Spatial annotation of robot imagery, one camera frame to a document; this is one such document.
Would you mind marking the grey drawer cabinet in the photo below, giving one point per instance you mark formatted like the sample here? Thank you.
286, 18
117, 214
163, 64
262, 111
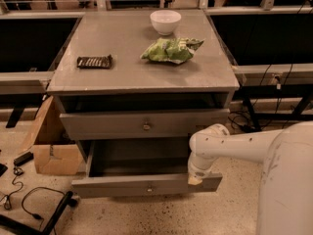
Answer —
133, 84

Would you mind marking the white ceramic bowl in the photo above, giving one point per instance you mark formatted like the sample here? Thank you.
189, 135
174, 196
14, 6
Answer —
165, 21

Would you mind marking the dark snack bar wrapper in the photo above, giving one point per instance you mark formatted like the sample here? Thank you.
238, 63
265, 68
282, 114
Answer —
103, 62

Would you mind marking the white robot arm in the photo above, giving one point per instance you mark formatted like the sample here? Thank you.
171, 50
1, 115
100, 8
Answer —
285, 205

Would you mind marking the black power adapter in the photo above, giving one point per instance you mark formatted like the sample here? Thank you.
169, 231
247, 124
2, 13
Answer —
21, 160

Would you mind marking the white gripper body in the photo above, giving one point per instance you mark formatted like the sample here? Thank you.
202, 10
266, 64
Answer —
198, 171

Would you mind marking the brown cardboard box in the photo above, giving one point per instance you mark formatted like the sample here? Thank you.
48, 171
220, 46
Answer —
53, 152

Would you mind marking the grey drawer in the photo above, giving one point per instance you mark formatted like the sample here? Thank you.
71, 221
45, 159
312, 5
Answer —
140, 124
140, 167

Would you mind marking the green chip bag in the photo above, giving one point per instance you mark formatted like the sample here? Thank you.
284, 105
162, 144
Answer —
174, 50

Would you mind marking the grey top drawer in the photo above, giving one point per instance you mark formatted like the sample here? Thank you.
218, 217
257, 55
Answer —
140, 124

